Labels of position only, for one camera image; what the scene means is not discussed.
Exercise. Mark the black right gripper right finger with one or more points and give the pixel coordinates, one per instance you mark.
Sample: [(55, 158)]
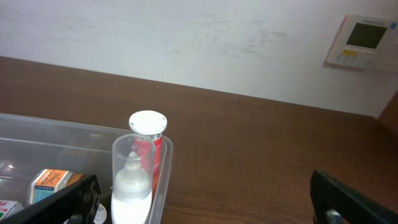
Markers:
[(335, 202)]

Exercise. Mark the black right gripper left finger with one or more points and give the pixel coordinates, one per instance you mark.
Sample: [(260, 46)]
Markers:
[(76, 203)]

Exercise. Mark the dark bottle white cap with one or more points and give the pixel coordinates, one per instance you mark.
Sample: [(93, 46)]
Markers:
[(101, 215)]

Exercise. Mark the small gold lid jar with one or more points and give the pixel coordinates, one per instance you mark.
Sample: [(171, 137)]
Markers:
[(49, 181)]

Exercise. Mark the white plastic bottle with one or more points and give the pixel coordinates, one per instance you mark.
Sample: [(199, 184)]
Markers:
[(133, 173)]

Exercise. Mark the white green medicine box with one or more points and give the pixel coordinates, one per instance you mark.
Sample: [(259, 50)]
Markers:
[(9, 207)]

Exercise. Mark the orange tube white cap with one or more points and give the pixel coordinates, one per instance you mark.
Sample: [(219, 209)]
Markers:
[(151, 124)]

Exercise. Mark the clear plastic container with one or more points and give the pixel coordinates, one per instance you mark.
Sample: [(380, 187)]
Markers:
[(29, 145)]

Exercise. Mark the white wall control panel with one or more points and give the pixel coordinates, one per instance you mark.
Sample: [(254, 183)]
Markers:
[(365, 43)]

